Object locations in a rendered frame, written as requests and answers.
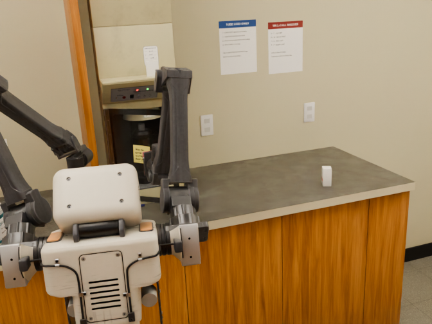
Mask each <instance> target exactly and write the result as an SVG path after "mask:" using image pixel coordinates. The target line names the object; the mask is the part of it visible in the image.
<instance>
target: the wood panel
mask: <svg viewBox="0 0 432 324"><path fill-rule="evenodd" d="M63 2H64V11H65V16H66V25H67V34H68V39H69V48H70V53H71V62H72V67H73V76H74V81H75V90H76V99H77V104H78V113H79V118H80V128H81V133H82V141H83V144H85V145H86V147H87V148H89V149H91V150H92V152H93V159H92V161H90V162H89V163H88V164H87V165H86V167H95V166H99V163H98V154H97V148H96V138H95V129H94V123H93V114H92V108H91V99H90V94H89V84H88V78H87V69H86V59H85V54H84V44H83V38H82V29H81V24H80V14H79V9H78V0H63Z"/></svg>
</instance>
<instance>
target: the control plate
mask: <svg viewBox="0 0 432 324"><path fill-rule="evenodd" d="M147 88H149V90H147ZM137 89H139V90H138V91H137ZM149 94H151V95H149ZM130 95H134V98H130ZM138 95H140V96H138ZM143 95H145V96H143ZM123 96H126V98H125V99H123V98H122V97H123ZM157 96H158V93H155V91H154V85H145V86H138V87H125V88H118V89H111V102H119V101H126V100H138V99H145V98H157ZM116 97H118V98H117V99H115V98H116Z"/></svg>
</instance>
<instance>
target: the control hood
mask: <svg viewBox="0 0 432 324"><path fill-rule="evenodd" d="M154 79H155V77H154V76H149V77H147V75H138V76H124V77H116V78H102V79H99V81H100V91H101V97H102V103H103V104H112V103H119V102H131V101H138V100H150V99H156V98H145V99H138V100H126V101H119V102H111V89H118V88H125V87H138V86H151V85H154ZM157 98H162V93H157Z"/></svg>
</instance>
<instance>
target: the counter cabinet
mask: <svg viewBox="0 0 432 324"><path fill-rule="evenodd" d="M409 200H410V191H407V192H401V193H395V194H391V195H385V196H381V197H375V198H371V199H365V200H361V201H355V202H349V203H345V204H339V205H335V206H329V207H325V208H319V209H315V210H309V211H303V212H300V213H294V214H289V215H283V216H279V217H273V218H270V219H264V220H258V221H254V222H247V223H243V224H237V225H234V226H228V227H224V228H218V229H211V230H209V232H208V240H207V241H204V242H199V245H200V254H201V264H197V265H187V266H182V264H181V261H180V260H179V259H178V258H176V257H175V256H174V255H165V256H163V255H161V256H159V259H160V266H161V278H160V280H159V289H160V290H161V292H160V301H161V311H162V312H163V314H162V316H163V319H162V321H163V324H399V322H400V313H401V298H402V282H403V273H404V257H405V249H406V233H407V225H408V208H409ZM153 285H154V286H155V287H156V290H157V283H153ZM139 323H140V324H161V322H160V315H159V303H158V290H157V303H156V304H155V305H154V306H152V307H146V306H144V305H143V304H142V303H141V321H139ZM0 324H69V323H68V315H67V311H66V306H65V299H64V297H63V298H58V297H54V296H50V295H49V294H48V293H47V292H46V286H45V281H44V272H43V270H42V271H37V272H36V273H35V274H34V275H33V277H32V278H31V280H30V281H29V282H28V285H27V286H25V287H15V288H10V289H6V288H5V281H4V276H3V271H0Z"/></svg>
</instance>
